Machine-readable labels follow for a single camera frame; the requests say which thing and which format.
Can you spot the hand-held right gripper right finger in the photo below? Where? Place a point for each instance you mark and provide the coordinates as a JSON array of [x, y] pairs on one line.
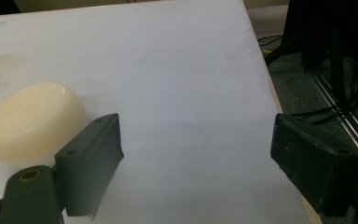
[[310, 161]]

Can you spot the black stand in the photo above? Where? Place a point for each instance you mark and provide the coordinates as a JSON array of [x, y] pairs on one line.
[[329, 37]]

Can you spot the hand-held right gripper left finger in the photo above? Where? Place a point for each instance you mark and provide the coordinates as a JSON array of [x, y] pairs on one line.
[[88, 161]]

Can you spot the metal floor rail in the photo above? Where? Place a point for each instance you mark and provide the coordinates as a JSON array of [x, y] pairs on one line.
[[343, 115]]

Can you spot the cream round soap bar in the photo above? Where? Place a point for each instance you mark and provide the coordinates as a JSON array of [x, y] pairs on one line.
[[31, 123]]

